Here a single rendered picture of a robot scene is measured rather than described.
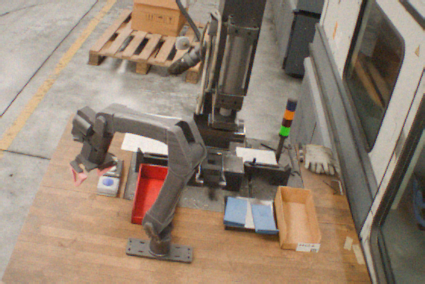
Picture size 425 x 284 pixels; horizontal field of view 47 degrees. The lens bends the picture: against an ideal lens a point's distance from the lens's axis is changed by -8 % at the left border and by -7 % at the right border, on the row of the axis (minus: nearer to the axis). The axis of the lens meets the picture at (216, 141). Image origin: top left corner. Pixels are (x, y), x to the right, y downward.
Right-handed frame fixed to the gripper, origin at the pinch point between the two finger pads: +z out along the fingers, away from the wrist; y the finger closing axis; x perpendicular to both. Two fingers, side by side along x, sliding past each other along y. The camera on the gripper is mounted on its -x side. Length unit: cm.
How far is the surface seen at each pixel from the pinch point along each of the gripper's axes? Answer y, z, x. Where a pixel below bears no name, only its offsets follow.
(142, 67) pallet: -232, 121, -159
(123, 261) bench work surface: 4.1, 9.6, 25.3
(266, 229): -35, -4, 46
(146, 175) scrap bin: -30.4, 10.8, 1.6
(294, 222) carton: -51, -2, 50
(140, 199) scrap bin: -20.2, 11.0, 8.6
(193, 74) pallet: -255, 107, -124
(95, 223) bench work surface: -0.8, 13.6, 8.0
